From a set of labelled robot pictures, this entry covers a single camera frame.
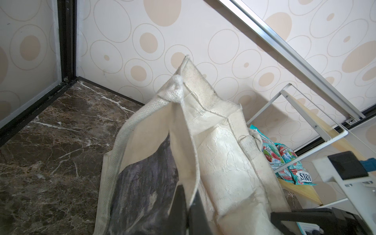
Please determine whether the left Foxs candy packet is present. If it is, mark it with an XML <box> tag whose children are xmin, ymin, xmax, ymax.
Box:
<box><xmin>250</xmin><ymin>125</ymin><xmax>294</xmax><ymax>183</ymax></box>

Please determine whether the white wooden shelf rack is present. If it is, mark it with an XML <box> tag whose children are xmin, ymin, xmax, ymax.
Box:
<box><xmin>246</xmin><ymin>83</ymin><xmax>376</xmax><ymax>209</ymax></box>

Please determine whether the foxs candy packet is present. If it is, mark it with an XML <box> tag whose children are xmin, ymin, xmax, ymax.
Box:
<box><xmin>276</xmin><ymin>143</ymin><xmax>315</xmax><ymax>186</ymax></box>
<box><xmin>250</xmin><ymin>125</ymin><xmax>294</xmax><ymax>183</ymax></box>

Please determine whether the right Foxs candy packet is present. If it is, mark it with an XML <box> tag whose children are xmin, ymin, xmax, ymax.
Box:
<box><xmin>276</xmin><ymin>143</ymin><xmax>315</xmax><ymax>186</ymax></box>

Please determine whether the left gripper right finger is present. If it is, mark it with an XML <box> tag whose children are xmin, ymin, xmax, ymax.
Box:
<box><xmin>270</xmin><ymin>208</ymin><xmax>367</xmax><ymax>235</ymax></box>

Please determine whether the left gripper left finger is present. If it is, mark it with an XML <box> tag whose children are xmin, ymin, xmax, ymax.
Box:
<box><xmin>163</xmin><ymin>185</ymin><xmax>212</xmax><ymax>235</ymax></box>

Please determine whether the white canvas grocery bag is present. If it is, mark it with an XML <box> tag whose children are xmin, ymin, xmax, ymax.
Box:
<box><xmin>94</xmin><ymin>56</ymin><xmax>290</xmax><ymax>235</ymax></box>

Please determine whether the horizontal aluminium bar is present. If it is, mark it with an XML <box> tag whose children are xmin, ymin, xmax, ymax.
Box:
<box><xmin>221</xmin><ymin>1</ymin><xmax>366</xmax><ymax>121</ymax></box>

